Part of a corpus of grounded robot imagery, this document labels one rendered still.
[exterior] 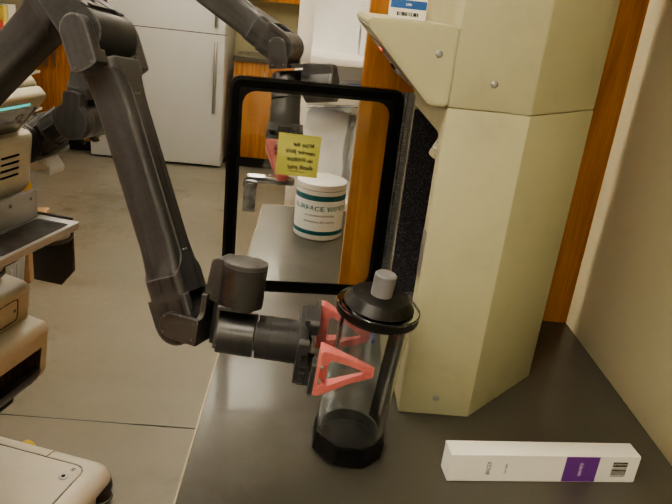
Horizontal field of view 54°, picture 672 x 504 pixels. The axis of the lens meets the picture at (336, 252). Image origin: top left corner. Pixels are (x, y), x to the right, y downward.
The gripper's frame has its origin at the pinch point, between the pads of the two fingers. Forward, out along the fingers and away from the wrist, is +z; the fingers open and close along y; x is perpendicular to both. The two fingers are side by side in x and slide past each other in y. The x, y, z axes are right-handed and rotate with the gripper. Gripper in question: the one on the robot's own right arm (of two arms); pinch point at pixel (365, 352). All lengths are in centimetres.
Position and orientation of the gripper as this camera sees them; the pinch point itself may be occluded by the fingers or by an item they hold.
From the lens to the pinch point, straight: 87.5
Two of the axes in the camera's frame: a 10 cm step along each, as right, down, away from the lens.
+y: 0.0, -3.9, 9.2
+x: -1.7, 9.1, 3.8
